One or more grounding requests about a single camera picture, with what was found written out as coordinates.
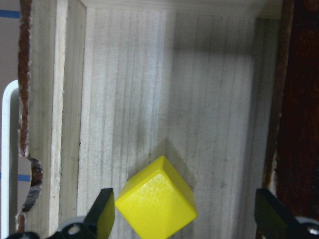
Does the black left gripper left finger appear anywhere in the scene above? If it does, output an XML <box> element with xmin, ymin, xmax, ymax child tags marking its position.
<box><xmin>53</xmin><ymin>188</ymin><xmax>115</xmax><ymax>239</ymax></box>

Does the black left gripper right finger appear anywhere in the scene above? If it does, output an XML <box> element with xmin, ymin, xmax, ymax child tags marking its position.
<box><xmin>254</xmin><ymin>189</ymin><xmax>319</xmax><ymax>239</ymax></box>

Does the yellow cube block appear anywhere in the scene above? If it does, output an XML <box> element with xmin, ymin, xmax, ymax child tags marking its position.
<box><xmin>115</xmin><ymin>156</ymin><xmax>198</xmax><ymax>239</ymax></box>

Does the light wooden drawer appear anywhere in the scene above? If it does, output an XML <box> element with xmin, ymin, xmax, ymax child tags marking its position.
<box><xmin>17</xmin><ymin>0</ymin><xmax>283</xmax><ymax>239</ymax></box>

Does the dark wooden drawer cabinet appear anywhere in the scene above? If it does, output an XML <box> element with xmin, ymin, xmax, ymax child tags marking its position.
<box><xmin>262</xmin><ymin>0</ymin><xmax>319</xmax><ymax>221</ymax></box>

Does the white drawer handle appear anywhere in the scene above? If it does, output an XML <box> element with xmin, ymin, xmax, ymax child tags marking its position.
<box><xmin>0</xmin><ymin>80</ymin><xmax>19</xmax><ymax>239</ymax></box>

